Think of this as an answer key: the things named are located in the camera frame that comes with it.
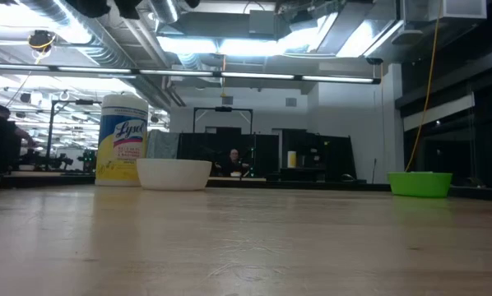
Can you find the green plastic bowl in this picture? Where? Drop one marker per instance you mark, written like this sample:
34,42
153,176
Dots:
419,185

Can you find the long ceiling light strip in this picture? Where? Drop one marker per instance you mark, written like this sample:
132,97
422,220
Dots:
254,75

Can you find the grey cloth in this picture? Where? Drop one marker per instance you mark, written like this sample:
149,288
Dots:
163,144

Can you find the black partition panel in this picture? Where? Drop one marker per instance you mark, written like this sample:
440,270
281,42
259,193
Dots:
200,150

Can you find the white bowl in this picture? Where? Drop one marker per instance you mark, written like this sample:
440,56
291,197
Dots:
174,174

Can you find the yellow canister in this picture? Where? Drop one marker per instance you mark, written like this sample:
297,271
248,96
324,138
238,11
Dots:
291,159

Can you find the black cabinet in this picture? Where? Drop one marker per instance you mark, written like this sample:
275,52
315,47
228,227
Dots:
328,156

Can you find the silver ventilation duct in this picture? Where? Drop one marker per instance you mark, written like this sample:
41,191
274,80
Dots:
85,37

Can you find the black gantry frame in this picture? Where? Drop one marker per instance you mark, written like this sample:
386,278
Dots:
223,109
52,123

